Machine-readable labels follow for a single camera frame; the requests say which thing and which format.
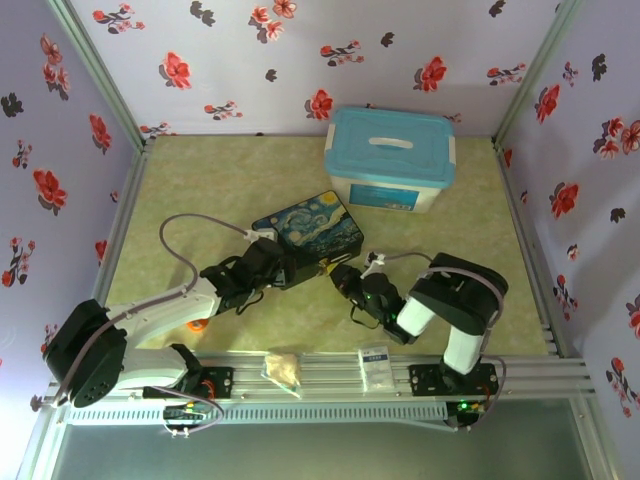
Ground starry night painted box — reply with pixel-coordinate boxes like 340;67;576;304
251;189;365;282

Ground plastic bag with white label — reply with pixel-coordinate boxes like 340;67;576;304
358;343;395;394

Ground translucent white storage box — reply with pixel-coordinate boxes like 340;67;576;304
327;164;454;215

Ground plastic bag with beige contents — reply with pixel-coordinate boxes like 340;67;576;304
261;351;304;400

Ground blue storage box lid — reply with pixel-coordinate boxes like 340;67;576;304
323;106;459;187

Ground green circuit board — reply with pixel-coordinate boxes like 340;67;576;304
446;398;490;432
163;403;210;425

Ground grey left wrist camera cable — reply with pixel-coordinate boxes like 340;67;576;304
159;213;251;296

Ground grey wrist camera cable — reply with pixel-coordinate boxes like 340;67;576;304
159;213;251;296
383;251;505;326

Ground grey right wrist camera cable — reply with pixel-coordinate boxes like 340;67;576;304
383;251;505;326

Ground white slotted cable duct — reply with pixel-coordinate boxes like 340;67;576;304
63;401;450;427

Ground aluminium table side rail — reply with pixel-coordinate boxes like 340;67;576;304
91;144;154;307
491;142;571;357

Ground grey left arm base cable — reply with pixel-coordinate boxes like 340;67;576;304
52;319;129;407

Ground aluminium frame corner post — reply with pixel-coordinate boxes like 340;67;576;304
491;0;587;147
45;0;152;151

